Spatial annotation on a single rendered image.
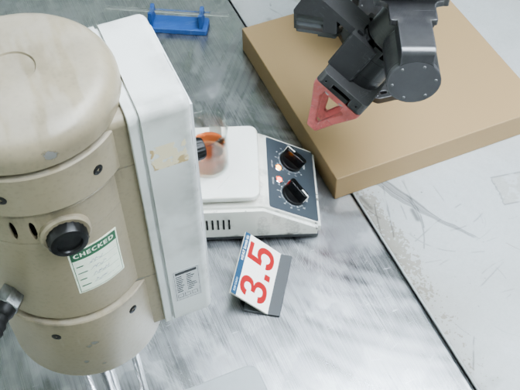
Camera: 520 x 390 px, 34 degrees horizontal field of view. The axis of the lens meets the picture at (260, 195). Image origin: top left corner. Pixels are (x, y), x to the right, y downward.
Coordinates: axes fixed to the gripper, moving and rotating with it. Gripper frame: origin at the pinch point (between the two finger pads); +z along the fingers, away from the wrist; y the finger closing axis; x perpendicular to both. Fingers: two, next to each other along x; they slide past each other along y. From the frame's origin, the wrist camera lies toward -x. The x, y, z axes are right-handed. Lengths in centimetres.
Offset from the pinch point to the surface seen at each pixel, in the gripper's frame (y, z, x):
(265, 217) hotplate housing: 9.7, 9.8, 3.1
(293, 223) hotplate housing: 7.7, 9.3, 6.3
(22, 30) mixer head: 56, -32, -15
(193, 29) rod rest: -21.8, 18.5, -24.0
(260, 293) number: 16.6, 13.6, 8.6
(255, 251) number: 12.7, 12.6, 5.0
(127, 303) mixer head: 56, -20, -2
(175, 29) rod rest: -20.6, 20.0, -26.2
